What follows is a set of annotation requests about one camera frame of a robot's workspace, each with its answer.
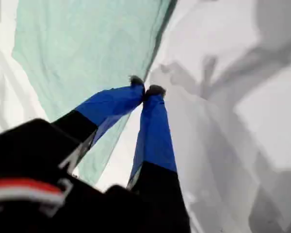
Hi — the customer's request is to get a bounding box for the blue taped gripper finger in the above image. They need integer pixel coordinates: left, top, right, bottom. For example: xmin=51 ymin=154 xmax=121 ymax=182
xmin=126 ymin=84 xmax=192 ymax=233
xmin=50 ymin=75 xmax=146 ymax=174

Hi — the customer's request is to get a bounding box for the pale green T-shirt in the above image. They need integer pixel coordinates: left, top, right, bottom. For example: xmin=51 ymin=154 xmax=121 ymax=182
xmin=11 ymin=0 xmax=179 ymax=189

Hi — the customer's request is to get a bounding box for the red and white wire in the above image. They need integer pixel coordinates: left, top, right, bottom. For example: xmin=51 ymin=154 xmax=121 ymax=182
xmin=0 ymin=178 xmax=66 ymax=203

